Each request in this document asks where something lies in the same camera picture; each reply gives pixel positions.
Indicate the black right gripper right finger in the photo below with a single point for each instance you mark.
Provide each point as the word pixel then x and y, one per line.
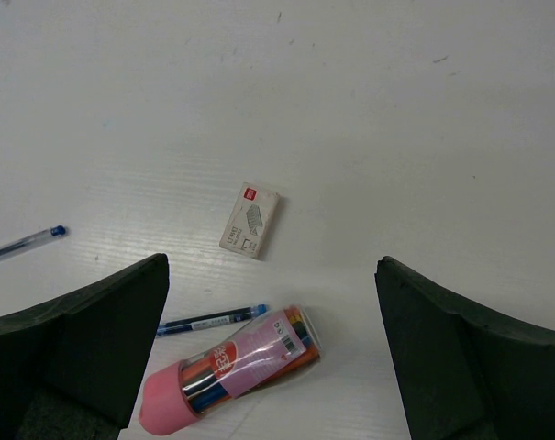
pixel 464 370

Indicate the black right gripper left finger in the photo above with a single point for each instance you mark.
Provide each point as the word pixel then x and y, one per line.
pixel 71 367

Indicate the pink capped marker tube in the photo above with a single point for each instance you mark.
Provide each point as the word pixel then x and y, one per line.
pixel 269 349

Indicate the dark blue gel pen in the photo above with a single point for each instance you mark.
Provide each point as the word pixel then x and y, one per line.
pixel 211 320

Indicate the blue clear ballpoint pen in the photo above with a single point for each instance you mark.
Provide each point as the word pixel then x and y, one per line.
pixel 36 240

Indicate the white staples box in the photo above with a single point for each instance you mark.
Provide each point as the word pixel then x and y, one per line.
pixel 250 221

